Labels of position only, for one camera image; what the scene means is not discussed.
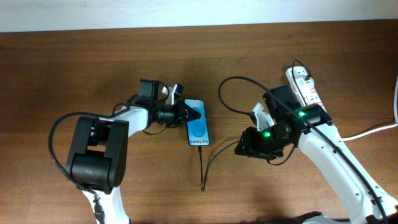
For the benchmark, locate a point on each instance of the blue Galaxy smartphone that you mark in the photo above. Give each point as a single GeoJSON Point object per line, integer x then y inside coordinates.
{"type": "Point", "coordinates": [197, 130]}

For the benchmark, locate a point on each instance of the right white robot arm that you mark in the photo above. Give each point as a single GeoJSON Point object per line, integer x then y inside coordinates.
{"type": "Point", "coordinates": [311, 129]}

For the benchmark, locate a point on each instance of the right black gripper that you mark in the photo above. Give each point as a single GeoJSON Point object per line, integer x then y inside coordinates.
{"type": "Point", "coordinates": [252, 147]}

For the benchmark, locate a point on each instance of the white charger plug adapter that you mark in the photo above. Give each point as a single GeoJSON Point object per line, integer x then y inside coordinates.
{"type": "Point", "coordinates": [306, 86]}

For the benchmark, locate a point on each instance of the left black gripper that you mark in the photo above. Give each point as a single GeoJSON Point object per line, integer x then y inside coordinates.
{"type": "Point", "coordinates": [181, 117]}

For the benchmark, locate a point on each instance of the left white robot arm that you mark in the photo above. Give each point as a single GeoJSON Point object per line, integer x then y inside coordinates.
{"type": "Point", "coordinates": [98, 154]}

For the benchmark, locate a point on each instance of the white power strip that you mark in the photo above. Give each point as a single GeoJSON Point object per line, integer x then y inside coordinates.
{"type": "Point", "coordinates": [292, 74]}

